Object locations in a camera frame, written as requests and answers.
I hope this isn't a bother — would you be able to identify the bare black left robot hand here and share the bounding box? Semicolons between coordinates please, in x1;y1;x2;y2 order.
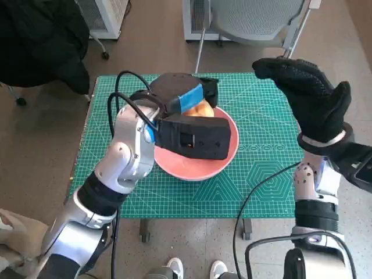
148;71;219;116

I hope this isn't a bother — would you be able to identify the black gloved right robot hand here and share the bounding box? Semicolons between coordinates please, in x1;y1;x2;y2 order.
252;56;352;143

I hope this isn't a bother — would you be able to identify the round toy bread bun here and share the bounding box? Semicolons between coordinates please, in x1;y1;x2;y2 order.
184;100;215;117

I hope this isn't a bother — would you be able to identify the pink bowl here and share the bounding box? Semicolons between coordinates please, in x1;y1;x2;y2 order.
153;106;240;182

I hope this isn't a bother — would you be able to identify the white air purifier unit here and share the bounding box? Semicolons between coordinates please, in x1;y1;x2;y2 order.
182;0;233;41

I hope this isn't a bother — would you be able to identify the grey mesh chair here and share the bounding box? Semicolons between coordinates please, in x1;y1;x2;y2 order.
194;0;322;73

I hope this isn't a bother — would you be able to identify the white cabinet with grille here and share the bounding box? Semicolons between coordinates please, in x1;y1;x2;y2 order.
74;0;130;40

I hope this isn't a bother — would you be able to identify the green cutting mat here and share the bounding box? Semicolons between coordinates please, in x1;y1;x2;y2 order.
69;72;306;219

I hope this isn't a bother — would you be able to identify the black table leg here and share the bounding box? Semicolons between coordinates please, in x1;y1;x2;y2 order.
242;218;253;241
139;218;151;244

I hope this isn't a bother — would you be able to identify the white shoe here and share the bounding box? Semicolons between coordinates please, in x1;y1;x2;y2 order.
167;257;184;279
209;260;228;279

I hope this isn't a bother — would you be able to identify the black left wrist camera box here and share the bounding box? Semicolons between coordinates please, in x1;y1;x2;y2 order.
153;115;233;161

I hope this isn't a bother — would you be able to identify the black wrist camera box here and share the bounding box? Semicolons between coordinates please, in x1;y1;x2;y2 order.
328;142;372;193
153;115;233;161

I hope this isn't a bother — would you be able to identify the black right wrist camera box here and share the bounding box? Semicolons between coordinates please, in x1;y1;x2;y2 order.
328;142;372;193

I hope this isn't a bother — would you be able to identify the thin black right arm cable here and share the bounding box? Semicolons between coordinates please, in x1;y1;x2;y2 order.
232;162;300;279

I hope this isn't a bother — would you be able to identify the thick black cable loop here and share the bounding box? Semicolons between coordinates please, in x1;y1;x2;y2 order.
245;234;357;279

